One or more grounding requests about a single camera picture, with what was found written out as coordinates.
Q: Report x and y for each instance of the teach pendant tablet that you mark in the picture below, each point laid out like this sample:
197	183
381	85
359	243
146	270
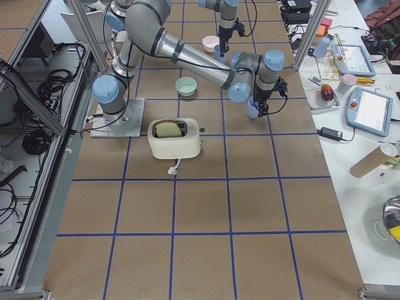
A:
369	111
352	59

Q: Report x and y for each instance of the gold wire rack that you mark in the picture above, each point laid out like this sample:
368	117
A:
326	66

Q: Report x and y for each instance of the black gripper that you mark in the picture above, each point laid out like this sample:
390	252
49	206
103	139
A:
261	95
224	33

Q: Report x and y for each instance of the teach pendant tablet near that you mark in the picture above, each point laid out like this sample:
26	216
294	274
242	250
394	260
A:
369	111

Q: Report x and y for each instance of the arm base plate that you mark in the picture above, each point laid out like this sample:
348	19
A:
128	126

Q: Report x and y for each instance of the mango fruit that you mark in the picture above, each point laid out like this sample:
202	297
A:
327	92

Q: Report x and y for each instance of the pink bowl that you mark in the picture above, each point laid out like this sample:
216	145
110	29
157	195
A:
209	42

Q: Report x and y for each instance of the toast slice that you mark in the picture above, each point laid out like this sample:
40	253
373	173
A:
167	129

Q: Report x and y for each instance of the black power adapter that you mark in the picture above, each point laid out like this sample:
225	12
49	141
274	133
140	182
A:
330	133

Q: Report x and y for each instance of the steel mixing bowl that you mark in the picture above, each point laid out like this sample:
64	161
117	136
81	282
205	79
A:
390	217

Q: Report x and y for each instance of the aluminium frame post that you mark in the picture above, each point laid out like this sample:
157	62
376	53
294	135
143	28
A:
317	17

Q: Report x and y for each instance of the pale pink cup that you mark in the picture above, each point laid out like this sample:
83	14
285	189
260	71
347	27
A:
346	82

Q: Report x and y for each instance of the metal tray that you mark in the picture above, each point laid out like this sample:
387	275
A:
317	103

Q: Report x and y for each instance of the cream white toaster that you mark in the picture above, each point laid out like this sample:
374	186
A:
188	145

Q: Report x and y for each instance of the light blue cup on bench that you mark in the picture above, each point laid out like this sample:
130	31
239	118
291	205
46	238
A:
322	48

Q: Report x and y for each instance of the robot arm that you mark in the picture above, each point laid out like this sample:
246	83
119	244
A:
249	75
225	18

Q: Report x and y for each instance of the small remote control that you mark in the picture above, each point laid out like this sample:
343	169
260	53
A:
316	80

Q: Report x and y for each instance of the mint green bowl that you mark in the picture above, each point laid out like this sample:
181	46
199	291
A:
186	86

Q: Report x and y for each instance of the teach pendant tablet far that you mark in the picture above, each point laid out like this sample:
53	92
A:
352	59

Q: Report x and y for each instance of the cardboard tube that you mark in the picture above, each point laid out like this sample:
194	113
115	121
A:
374	159

